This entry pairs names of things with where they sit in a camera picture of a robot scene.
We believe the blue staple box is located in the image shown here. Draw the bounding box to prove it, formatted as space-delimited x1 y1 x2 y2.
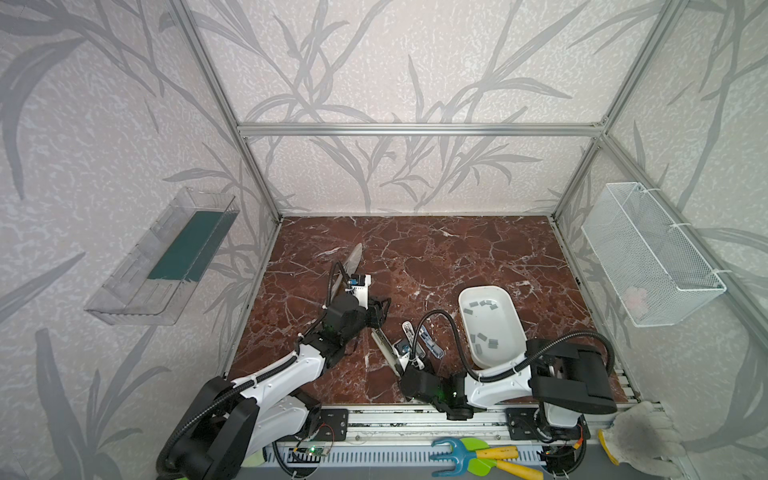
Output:
418 326 445 360

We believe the small white cylinder piece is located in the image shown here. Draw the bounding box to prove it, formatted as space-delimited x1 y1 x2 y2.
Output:
402 321 426 370

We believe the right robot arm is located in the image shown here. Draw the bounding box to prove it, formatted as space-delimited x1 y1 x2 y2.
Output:
391 307 617 443

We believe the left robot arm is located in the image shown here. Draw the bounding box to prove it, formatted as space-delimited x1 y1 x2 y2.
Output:
155 263 391 479

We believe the metal garden trowel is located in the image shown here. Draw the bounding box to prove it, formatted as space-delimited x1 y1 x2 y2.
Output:
343 243 363 275

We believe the teal toy garden rake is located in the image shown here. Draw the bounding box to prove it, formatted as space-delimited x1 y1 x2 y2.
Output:
430 437 519 477

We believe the white plastic tray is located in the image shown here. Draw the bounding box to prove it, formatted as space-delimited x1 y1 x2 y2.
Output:
458 286 527 369

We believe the green toy garden shovel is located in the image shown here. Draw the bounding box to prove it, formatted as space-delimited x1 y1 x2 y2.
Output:
461 438 543 480

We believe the white work glove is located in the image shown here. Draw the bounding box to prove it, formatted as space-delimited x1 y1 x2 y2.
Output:
598 401 686 479

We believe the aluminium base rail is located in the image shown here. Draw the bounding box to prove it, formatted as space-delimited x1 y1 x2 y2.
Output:
239 403 667 469

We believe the clear acrylic wall shelf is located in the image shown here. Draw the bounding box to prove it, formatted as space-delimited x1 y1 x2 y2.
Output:
85 187 240 326

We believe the white wire mesh basket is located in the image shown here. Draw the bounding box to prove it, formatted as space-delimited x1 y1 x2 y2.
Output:
582 182 727 328

